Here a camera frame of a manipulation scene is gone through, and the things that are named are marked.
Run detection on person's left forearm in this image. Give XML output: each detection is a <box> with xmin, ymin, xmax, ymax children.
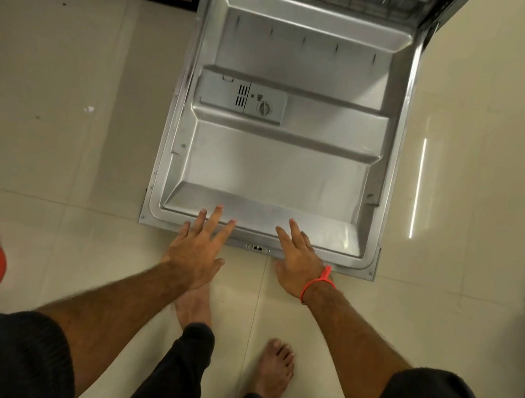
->
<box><xmin>24</xmin><ymin>241</ymin><xmax>199</xmax><ymax>398</ymax></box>

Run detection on stainless steel dishwasher door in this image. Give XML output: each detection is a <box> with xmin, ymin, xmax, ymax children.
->
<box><xmin>135</xmin><ymin>0</ymin><xmax>431</xmax><ymax>284</ymax></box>

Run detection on grey detergent dispenser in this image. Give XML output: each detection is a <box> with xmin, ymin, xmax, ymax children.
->
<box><xmin>192</xmin><ymin>68</ymin><xmax>292</xmax><ymax>127</ymax></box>

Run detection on orange thread wristband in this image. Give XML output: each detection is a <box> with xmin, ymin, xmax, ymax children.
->
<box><xmin>299</xmin><ymin>262</ymin><xmax>340</xmax><ymax>310</ymax></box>

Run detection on person's black trousers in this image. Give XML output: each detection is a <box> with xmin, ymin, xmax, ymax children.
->
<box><xmin>118</xmin><ymin>311</ymin><xmax>309</xmax><ymax>398</ymax></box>

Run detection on person's left hand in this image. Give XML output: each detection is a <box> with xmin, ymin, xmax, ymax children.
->
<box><xmin>157</xmin><ymin>197</ymin><xmax>239</xmax><ymax>297</ymax></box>

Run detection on person's right foot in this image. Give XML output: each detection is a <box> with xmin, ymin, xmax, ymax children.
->
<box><xmin>244</xmin><ymin>335</ymin><xmax>300</xmax><ymax>398</ymax></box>

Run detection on person's right forearm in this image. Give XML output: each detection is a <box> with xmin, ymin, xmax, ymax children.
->
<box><xmin>287</xmin><ymin>279</ymin><xmax>423</xmax><ymax>398</ymax></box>

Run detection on person's left foot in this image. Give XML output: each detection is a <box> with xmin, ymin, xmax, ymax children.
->
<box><xmin>169</xmin><ymin>276</ymin><xmax>220</xmax><ymax>335</ymax></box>

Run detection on person's foot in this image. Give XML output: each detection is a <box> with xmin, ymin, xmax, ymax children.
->
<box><xmin>169</xmin><ymin>276</ymin><xmax>220</xmax><ymax>335</ymax></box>
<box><xmin>244</xmin><ymin>335</ymin><xmax>300</xmax><ymax>398</ymax></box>

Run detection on person's right hand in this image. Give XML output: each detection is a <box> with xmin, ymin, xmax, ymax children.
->
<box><xmin>264</xmin><ymin>216</ymin><xmax>346</xmax><ymax>307</ymax></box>

